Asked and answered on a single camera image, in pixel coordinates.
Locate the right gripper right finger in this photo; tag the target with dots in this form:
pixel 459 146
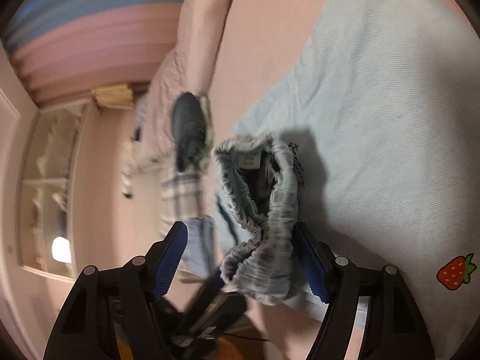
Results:
pixel 394 327

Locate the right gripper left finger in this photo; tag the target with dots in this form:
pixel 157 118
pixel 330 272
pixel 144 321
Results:
pixel 84 328

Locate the light blue strawberry pants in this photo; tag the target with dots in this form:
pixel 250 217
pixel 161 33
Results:
pixel 379 101

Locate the plaid pillow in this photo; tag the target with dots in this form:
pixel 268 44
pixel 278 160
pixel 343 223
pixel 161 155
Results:
pixel 181 194

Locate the white plush toy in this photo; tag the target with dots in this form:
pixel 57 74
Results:
pixel 129 167

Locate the folded pale green garment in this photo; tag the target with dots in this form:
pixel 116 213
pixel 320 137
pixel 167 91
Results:
pixel 206 158

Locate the folded dark blue jeans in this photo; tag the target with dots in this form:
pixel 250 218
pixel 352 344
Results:
pixel 189 130

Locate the yellow hanging tassel cloth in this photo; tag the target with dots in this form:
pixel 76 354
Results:
pixel 114 96

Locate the pink and blue curtain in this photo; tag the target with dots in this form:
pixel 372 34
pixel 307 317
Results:
pixel 60 48

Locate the pink folded duvet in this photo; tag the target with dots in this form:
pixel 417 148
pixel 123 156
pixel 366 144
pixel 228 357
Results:
pixel 187 63

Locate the white wall shelf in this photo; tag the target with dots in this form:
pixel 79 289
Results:
pixel 45 240

